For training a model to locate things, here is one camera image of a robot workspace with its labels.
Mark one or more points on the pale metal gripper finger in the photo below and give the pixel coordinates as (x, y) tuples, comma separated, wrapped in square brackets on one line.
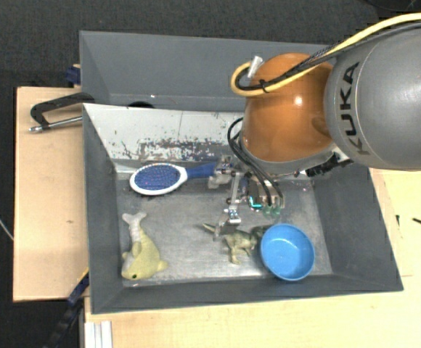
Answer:
[(228, 225), (218, 180)]

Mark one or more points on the green toy dinosaur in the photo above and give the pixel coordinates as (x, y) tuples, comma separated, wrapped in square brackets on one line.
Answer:
[(240, 243)]

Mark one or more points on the grey metal bin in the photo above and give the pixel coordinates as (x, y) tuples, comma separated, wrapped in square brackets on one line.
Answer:
[(181, 230)]

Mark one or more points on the blue and white hairbrush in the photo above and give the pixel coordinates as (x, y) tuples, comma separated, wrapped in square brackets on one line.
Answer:
[(158, 179)]

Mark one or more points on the blue bowl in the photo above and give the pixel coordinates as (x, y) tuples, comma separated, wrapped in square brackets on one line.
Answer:
[(286, 252)]

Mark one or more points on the yellow and white toy whale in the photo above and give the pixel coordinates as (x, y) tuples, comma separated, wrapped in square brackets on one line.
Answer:
[(143, 257)]

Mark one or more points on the pale wood flat board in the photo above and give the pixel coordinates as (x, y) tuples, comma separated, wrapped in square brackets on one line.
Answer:
[(47, 201)]

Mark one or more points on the black cylinder on white bracket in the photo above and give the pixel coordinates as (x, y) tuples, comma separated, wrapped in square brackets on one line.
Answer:
[(323, 168)]

